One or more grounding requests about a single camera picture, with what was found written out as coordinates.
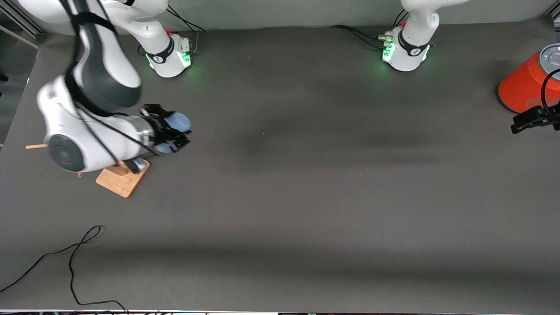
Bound light blue cup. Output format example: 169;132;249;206
155;112;192;154

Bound wooden cup rack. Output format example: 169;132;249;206
25;143;151;199

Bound orange cylinder with grey top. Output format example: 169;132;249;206
497;43;560;114

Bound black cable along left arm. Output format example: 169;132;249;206
541;67;560;119

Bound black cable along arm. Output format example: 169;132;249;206
60;0;159;167
541;67;560;119

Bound black right arm base cables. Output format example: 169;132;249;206
165;4;207;57

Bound black arm base cables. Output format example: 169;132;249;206
330;9;410;51
165;4;207;57

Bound black cable along right arm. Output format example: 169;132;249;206
60;0;159;167

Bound thin black cable on table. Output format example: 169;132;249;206
0;225;128;314

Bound black left arm base cables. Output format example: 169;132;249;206
330;9;410;51

